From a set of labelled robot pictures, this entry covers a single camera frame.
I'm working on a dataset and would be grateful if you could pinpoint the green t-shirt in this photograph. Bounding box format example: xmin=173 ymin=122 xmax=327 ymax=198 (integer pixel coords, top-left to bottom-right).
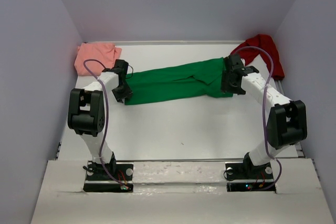
xmin=125 ymin=58 xmax=233 ymax=105

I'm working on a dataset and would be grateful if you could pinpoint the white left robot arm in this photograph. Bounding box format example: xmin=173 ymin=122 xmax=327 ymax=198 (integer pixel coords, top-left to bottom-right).
xmin=67 ymin=59 xmax=133 ymax=187

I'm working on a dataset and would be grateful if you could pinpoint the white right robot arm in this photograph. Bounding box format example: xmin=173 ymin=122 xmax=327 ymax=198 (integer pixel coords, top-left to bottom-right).
xmin=221 ymin=54 xmax=307 ymax=182

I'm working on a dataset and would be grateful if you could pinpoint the folded pink t-shirt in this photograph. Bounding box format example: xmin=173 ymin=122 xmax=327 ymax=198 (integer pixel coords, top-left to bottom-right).
xmin=74 ymin=42 xmax=122 ymax=76

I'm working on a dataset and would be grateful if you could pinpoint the red t-shirt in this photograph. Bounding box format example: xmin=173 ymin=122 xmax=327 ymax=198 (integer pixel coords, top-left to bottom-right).
xmin=231 ymin=34 xmax=285 ymax=80

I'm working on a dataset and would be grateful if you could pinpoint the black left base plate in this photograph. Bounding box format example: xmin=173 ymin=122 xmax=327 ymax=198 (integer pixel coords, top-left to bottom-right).
xmin=82 ymin=161 xmax=134 ymax=193

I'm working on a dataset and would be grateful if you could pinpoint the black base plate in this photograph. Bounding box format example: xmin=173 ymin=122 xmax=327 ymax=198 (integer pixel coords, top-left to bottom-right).
xmin=82 ymin=161 xmax=134 ymax=193
xmin=223 ymin=162 xmax=276 ymax=192

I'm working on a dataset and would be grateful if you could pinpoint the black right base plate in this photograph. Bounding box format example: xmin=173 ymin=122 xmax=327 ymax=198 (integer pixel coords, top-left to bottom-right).
xmin=223 ymin=162 xmax=276 ymax=192

